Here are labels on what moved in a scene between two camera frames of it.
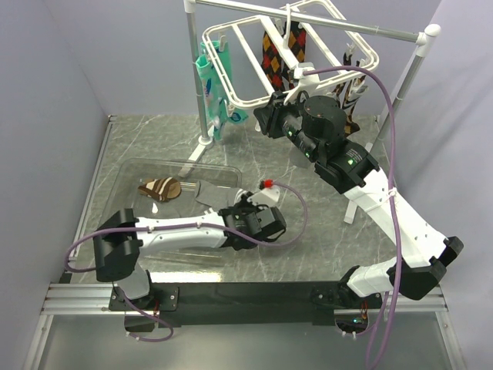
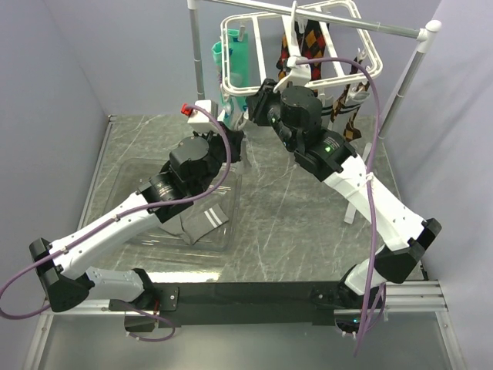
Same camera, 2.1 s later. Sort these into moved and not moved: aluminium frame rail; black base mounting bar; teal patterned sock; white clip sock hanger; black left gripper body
Moved: black left gripper body; white clip sock hanger; teal patterned sock
Not moved: aluminium frame rail; black base mounting bar
